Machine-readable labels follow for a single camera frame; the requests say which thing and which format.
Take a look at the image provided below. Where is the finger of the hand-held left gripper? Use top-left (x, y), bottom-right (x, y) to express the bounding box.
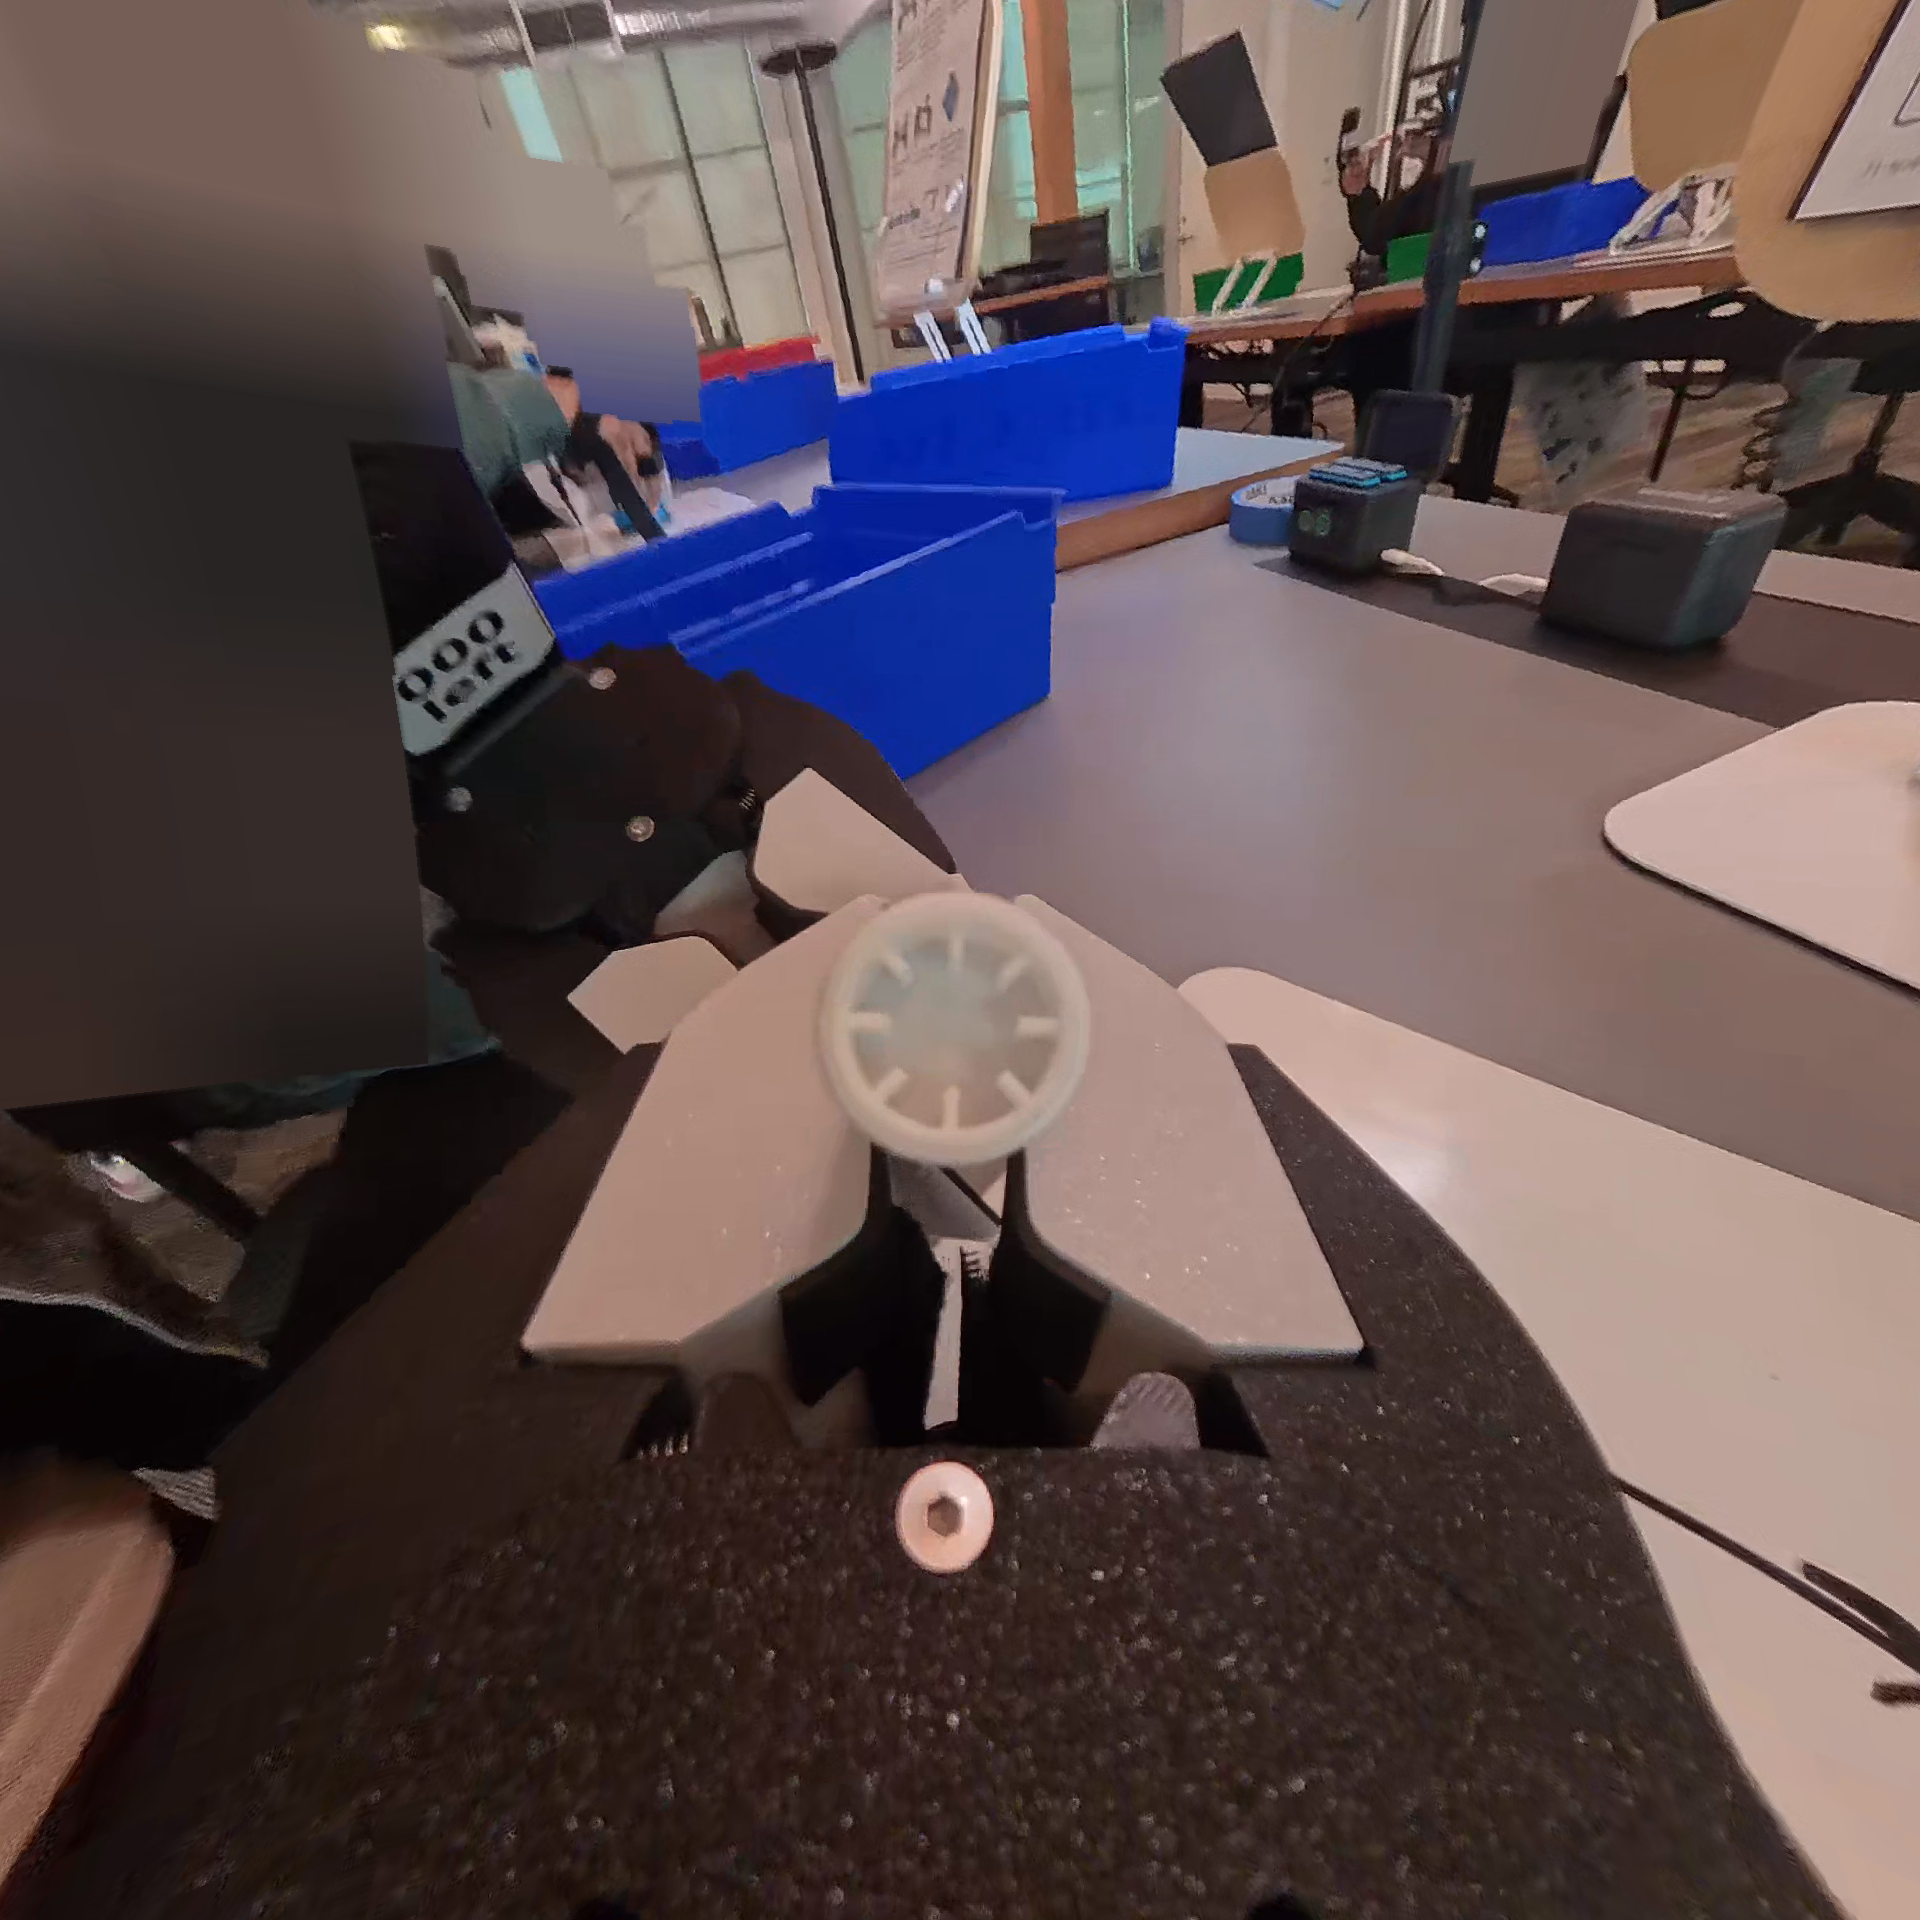
top-left (750, 772), bottom-right (962, 932)
top-left (570, 935), bottom-right (739, 1052)

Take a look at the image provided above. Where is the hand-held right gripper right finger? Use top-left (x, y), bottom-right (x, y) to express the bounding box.
top-left (975, 893), bottom-right (1367, 1411)

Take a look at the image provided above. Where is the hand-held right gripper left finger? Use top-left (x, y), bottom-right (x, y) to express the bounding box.
top-left (520, 899), bottom-right (950, 1417)

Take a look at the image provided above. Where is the black whiteboard marker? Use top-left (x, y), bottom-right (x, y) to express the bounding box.
top-left (816, 891), bottom-right (1092, 1166)

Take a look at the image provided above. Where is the white whiteboard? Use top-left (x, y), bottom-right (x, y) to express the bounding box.
top-left (1186, 965), bottom-right (1920, 1920)

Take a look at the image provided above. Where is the person's left forearm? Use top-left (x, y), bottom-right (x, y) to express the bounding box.
top-left (0, 1019), bottom-right (587, 1471)

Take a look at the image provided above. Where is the black box with blue top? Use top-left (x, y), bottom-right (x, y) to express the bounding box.
top-left (1290, 456), bottom-right (1421, 577)

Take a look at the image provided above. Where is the white table sign stand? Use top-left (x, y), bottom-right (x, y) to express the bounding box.
top-left (1605, 0), bottom-right (1920, 992)

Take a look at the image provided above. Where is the white hanging sign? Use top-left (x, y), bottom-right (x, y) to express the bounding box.
top-left (876, 0), bottom-right (992, 236)

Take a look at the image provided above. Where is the black boxy object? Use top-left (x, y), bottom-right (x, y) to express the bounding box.
top-left (1540, 486), bottom-right (1790, 655)

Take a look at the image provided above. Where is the black studio light panel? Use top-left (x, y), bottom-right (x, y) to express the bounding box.
top-left (1161, 30), bottom-right (1283, 169)

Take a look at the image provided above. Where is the wooden office desk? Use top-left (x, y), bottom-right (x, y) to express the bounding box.
top-left (1186, 245), bottom-right (1757, 391)

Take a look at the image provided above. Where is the black vertical pole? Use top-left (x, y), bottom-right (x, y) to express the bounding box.
top-left (1416, 0), bottom-right (1494, 498)

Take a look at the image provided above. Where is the small blue bin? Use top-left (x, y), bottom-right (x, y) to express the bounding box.
top-left (1470, 173), bottom-right (1652, 266)

